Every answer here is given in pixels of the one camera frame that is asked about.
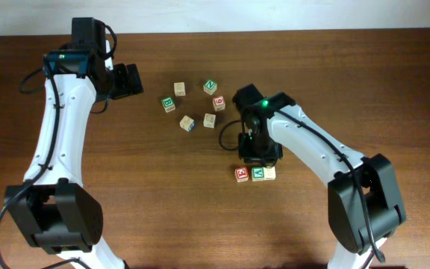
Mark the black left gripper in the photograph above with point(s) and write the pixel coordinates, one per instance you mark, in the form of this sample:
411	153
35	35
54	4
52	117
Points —
124	87

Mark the pretzel picture wooden block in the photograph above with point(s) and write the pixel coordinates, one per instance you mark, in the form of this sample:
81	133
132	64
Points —
269	173

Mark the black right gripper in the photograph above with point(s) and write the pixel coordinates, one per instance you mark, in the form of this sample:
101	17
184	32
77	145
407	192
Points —
260	152

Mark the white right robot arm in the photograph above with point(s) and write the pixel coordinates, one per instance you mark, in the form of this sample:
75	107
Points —
365	204

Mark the plain top wooden block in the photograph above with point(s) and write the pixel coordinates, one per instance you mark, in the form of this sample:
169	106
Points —
179	89

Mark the blue sided wooden block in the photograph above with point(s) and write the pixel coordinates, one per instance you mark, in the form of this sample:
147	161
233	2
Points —
187	123

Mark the green N wooden block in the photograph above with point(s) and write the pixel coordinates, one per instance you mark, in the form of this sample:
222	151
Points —
210	87

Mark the red E elephant block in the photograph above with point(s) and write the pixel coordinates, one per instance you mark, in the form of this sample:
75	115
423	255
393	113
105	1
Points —
241	174

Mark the green V wooden block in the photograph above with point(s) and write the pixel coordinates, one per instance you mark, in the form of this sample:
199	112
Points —
257	174

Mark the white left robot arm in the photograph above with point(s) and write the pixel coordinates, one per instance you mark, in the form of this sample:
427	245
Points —
51	208

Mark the red 9 wooden block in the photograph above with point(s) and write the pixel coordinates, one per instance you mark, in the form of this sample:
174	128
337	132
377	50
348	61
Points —
219	103

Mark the red C wooden block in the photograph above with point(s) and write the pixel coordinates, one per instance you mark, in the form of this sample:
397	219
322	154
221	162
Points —
209	121

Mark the green B wooden block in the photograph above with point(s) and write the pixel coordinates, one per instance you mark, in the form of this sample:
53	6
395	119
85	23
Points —
168	104

